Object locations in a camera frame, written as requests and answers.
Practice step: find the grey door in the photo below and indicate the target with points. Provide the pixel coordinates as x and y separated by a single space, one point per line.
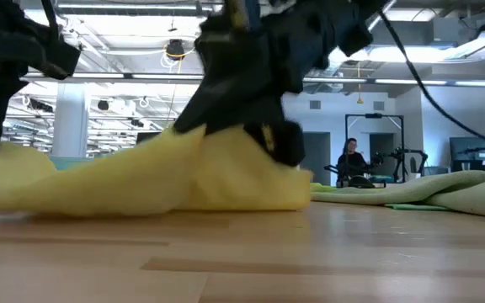
318 155

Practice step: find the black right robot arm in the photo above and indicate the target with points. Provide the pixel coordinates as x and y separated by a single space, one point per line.
343 21

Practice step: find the grey wall vent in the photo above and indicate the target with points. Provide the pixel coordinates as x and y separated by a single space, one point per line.
315 104
378 105

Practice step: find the black background robot arms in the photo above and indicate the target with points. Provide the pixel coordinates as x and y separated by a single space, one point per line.
398 153

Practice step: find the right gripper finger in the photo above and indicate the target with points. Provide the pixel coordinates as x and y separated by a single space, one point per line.
200 113
284 143

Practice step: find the white square pillar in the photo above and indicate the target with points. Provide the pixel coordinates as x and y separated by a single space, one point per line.
70 122

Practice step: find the cactus in white pot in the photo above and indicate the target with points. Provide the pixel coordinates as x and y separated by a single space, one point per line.
414 168

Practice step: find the person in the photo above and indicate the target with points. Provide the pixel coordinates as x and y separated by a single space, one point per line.
352 164

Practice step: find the dark computer monitor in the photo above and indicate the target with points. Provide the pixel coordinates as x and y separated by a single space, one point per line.
465 147

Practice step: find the black background station frame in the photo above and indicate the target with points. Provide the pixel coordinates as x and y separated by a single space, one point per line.
373 115

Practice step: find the pale green microfiber towel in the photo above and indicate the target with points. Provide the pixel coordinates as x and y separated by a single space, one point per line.
457 189

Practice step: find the black computer monitor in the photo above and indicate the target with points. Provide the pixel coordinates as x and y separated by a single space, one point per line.
145 136

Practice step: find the yellow microfiber towel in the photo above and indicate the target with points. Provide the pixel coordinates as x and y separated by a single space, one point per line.
141 181

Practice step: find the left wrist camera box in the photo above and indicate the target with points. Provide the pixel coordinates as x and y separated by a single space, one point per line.
57 56

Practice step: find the black ceiling-hung device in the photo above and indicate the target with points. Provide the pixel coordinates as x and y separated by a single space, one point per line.
176 48

